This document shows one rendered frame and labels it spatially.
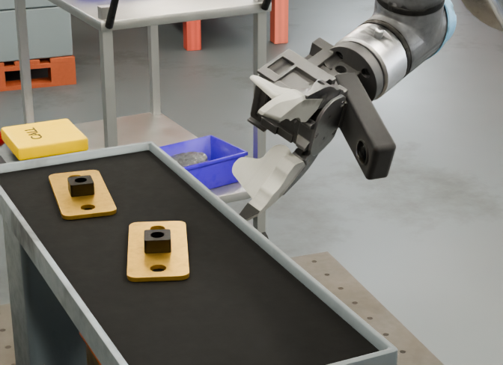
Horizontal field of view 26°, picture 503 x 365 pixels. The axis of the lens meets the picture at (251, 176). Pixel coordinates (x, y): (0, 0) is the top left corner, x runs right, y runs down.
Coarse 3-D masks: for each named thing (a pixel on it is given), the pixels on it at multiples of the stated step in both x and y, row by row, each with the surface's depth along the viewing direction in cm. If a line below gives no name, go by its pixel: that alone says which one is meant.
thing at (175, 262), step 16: (144, 224) 73; (160, 224) 73; (176, 224) 73; (144, 240) 69; (160, 240) 69; (176, 240) 71; (128, 256) 69; (144, 256) 69; (160, 256) 69; (176, 256) 69; (128, 272) 66; (144, 272) 66; (160, 272) 66; (176, 272) 66
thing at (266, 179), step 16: (240, 160) 112; (256, 160) 112; (272, 160) 111; (288, 160) 110; (240, 176) 112; (256, 176) 111; (272, 176) 110; (288, 176) 109; (256, 192) 110; (272, 192) 109; (256, 208) 109
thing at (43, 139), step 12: (60, 120) 95; (12, 132) 92; (24, 132) 92; (36, 132) 92; (48, 132) 92; (60, 132) 92; (72, 132) 92; (12, 144) 90; (24, 144) 89; (36, 144) 89; (48, 144) 90; (60, 144) 90; (72, 144) 90; (84, 144) 91; (24, 156) 89; (36, 156) 89; (48, 156) 92
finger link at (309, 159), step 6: (294, 150) 111; (300, 150) 111; (306, 150) 111; (300, 156) 111; (306, 156) 111; (312, 156) 112; (306, 162) 111; (312, 162) 113; (306, 168) 112; (300, 174) 112; (294, 180) 112
